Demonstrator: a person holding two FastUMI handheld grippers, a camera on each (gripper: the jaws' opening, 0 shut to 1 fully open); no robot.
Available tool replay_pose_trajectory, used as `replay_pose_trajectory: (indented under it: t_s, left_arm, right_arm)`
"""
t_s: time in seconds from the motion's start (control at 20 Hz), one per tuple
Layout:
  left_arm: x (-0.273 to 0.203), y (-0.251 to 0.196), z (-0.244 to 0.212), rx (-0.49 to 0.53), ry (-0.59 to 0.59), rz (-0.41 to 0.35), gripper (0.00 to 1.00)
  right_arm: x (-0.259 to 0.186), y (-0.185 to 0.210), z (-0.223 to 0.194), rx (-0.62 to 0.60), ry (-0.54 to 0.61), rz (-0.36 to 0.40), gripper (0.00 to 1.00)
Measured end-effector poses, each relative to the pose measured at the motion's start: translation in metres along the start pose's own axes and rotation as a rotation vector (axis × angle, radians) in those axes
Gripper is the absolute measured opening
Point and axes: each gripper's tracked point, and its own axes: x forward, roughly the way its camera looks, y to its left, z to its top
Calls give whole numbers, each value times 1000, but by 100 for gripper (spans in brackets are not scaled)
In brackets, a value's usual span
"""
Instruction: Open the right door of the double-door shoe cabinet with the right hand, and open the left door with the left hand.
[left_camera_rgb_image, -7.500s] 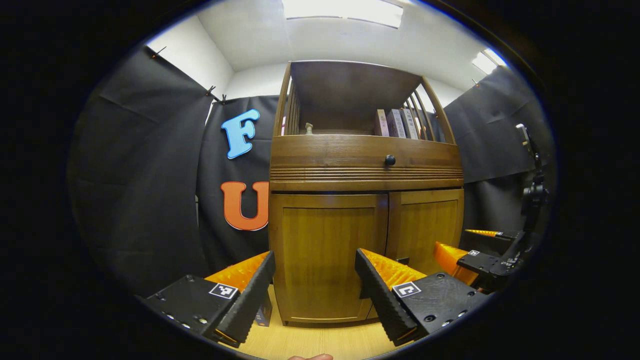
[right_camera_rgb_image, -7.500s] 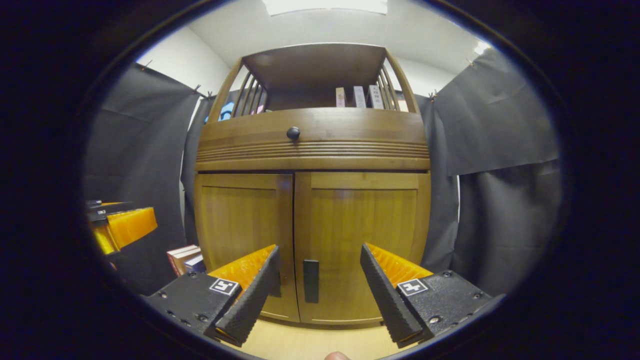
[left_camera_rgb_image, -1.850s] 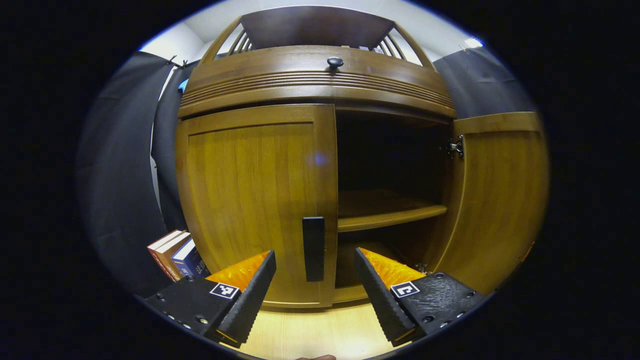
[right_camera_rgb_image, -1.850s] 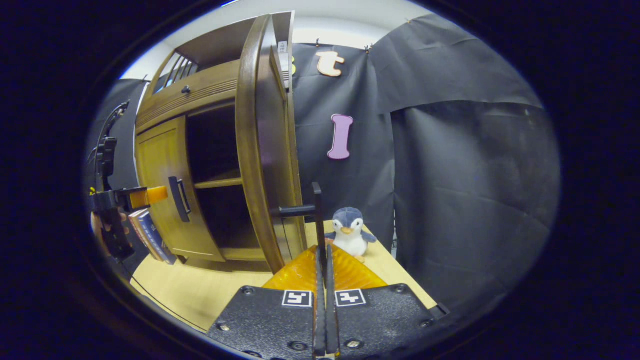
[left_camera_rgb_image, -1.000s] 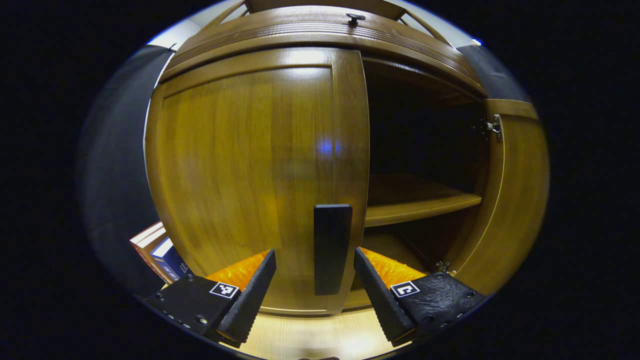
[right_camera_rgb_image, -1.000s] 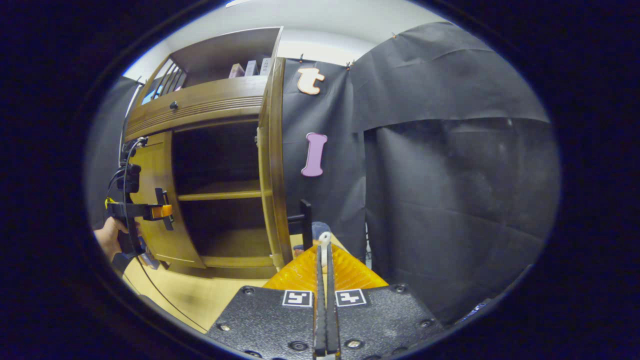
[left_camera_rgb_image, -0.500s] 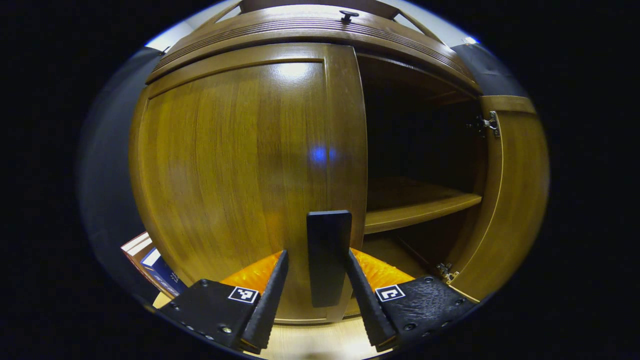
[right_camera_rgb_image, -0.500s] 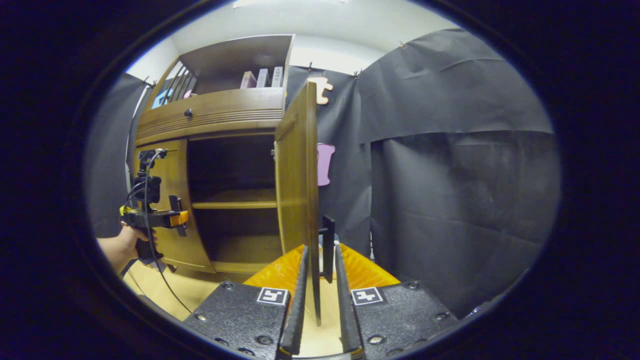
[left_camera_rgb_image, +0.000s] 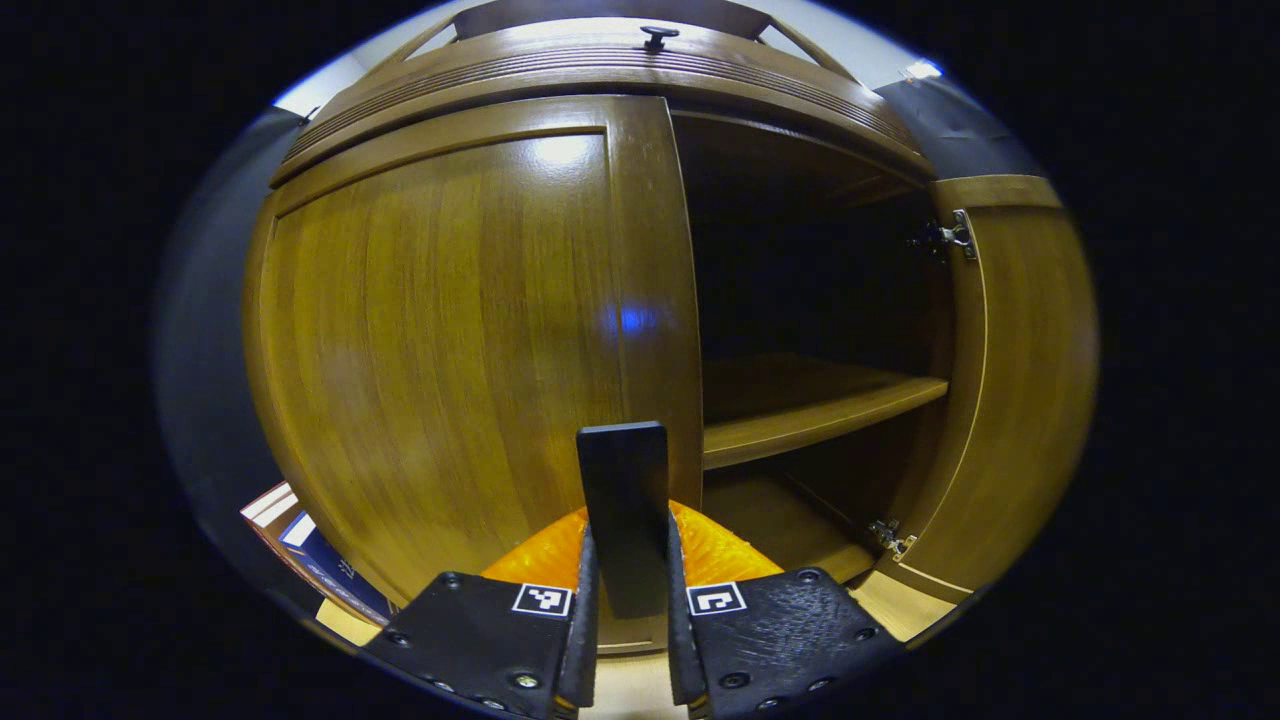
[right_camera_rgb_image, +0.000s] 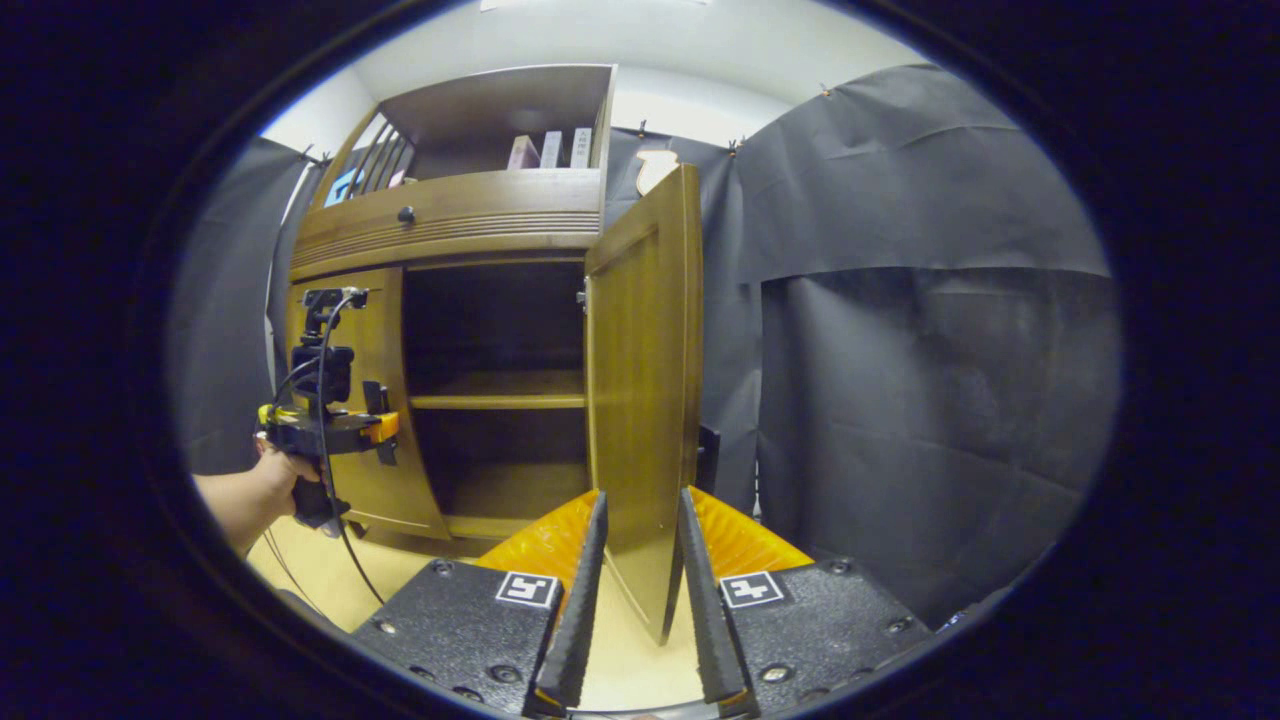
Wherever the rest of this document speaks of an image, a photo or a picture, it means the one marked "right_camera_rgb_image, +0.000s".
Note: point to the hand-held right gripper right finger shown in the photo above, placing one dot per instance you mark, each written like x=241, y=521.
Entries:
x=700, y=600

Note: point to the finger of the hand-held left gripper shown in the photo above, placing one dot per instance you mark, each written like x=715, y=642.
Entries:
x=384, y=427

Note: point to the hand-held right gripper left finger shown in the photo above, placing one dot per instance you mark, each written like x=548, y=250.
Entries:
x=585, y=600

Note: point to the wooden shoe cabinet door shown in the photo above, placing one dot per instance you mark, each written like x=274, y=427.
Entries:
x=400, y=490
x=640, y=400

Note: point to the wooden double-door shoe cabinet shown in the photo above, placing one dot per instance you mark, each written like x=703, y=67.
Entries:
x=470, y=220

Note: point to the wooden inner cabinet shelf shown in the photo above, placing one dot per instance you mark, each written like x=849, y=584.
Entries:
x=500, y=390

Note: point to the wooden cabinet drawer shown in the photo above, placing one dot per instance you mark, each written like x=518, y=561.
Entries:
x=470, y=220

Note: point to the metal door hinge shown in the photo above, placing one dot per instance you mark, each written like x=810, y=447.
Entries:
x=581, y=295

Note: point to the black backdrop cloth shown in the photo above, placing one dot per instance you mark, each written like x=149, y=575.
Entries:
x=900, y=400

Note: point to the white spine book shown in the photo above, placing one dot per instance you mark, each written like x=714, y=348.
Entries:
x=582, y=148

